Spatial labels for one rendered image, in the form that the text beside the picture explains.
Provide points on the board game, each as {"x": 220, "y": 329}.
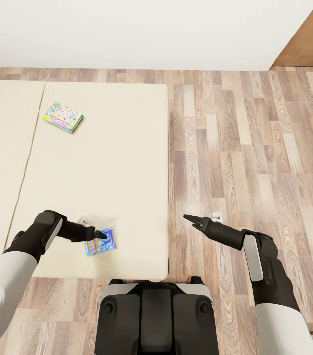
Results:
{"x": 63, "y": 117}
{"x": 98, "y": 246}

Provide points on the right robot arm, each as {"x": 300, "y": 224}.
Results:
{"x": 281, "y": 327}

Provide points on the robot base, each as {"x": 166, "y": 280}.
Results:
{"x": 156, "y": 319}

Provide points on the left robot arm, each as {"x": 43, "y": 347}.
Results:
{"x": 19, "y": 261}

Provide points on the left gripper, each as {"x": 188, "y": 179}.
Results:
{"x": 82, "y": 233}

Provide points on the bed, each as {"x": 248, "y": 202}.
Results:
{"x": 114, "y": 164}

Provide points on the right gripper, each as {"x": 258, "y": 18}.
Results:
{"x": 213, "y": 230}

